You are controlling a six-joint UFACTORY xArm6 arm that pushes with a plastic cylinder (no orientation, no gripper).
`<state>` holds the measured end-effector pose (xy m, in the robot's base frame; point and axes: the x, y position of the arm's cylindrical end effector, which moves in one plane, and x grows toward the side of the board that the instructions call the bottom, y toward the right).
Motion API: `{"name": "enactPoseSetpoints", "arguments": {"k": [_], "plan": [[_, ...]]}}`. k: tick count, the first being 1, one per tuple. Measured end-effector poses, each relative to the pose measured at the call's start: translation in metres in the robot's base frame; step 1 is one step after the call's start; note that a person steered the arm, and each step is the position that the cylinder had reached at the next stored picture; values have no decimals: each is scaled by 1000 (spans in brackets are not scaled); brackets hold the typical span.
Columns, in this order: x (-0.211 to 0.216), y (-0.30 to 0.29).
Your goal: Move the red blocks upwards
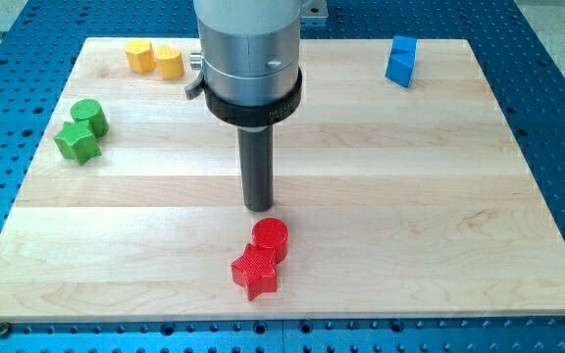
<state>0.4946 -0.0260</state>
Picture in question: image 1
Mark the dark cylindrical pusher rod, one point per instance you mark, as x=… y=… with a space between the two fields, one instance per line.
x=256 y=162

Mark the red cylinder block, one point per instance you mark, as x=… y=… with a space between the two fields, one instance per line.
x=271 y=233

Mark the red star block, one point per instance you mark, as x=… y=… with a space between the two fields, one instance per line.
x=255 y=271

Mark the yellow heart block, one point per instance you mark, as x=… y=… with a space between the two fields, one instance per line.
x=169 y=61

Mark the blue triangle block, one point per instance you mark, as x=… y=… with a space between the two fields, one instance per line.
x=400 y=67

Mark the blue cube block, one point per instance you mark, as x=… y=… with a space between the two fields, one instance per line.
x=403 y=44

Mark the yellow hexagon block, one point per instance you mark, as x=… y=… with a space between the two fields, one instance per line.
x=140 y=56

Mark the green cylinder block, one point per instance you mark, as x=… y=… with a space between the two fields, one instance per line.
x=90 y=110

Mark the green star block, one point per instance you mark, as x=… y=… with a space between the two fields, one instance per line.
x=76 y=141

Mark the grey metal mounting bracket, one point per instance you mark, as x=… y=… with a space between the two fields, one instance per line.
x=314 y=12

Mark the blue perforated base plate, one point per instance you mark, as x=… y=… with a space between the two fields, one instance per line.
x=38 y=52

